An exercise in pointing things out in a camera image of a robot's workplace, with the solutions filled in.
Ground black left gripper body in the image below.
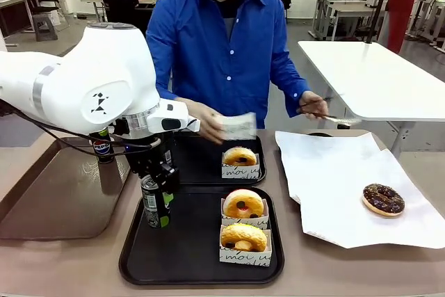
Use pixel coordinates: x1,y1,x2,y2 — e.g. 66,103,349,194
122,134,164,178

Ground Pepsi can black lime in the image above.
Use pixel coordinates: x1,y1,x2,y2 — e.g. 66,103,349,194
140,174,172,230
89,128,115,165

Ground black handled metal tongs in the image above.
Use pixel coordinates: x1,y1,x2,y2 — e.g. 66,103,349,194
298,97,362,127

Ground person's left forearm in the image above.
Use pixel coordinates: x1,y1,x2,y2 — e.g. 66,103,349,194
269,74,310,119

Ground person's right hand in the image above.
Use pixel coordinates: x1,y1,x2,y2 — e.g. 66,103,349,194
186,97,227,145

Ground person's left hand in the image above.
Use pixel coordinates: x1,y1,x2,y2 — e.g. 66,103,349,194
297,90,330,121

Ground black plastic serving tray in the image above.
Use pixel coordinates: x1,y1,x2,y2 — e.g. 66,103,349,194
118,185,285,286
170,132,268,186

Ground glazed yellow donut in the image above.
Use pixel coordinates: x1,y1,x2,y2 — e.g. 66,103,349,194
222,146,259,166
222,188,264,220
220,223,268,253

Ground pink donut in box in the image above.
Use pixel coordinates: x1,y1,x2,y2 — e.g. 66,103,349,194
220,198,268,230

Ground glazed donut in rear box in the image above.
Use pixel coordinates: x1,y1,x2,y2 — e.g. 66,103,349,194
220,152,261,180

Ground brown plastic serving tray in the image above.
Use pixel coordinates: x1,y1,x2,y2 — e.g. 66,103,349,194
0,136,132,241

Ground yellow donut in front box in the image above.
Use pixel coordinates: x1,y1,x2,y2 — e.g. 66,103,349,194
218,225,272,267

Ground person in blue shirt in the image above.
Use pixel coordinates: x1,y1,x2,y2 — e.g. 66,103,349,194
145,0,310,130

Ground white parchment paper sheet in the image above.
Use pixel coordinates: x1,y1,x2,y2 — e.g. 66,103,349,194
274,129,385,206
299,149,445,250

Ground grey step stool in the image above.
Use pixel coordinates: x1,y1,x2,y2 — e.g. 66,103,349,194
33,13,59,42

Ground chocolate sprinkled donut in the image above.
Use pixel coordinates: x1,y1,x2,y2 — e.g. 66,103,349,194
362,182,406,217

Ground white side table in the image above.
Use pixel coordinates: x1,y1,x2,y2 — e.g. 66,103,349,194
297,40,445,159

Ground grey background desk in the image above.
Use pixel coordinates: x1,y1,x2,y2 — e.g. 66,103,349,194
311,0,387,42

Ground black vertical pole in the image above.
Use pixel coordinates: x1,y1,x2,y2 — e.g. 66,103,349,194
366,0,396,45

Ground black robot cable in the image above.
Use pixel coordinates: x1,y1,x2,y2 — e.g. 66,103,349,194
0,100,163,155

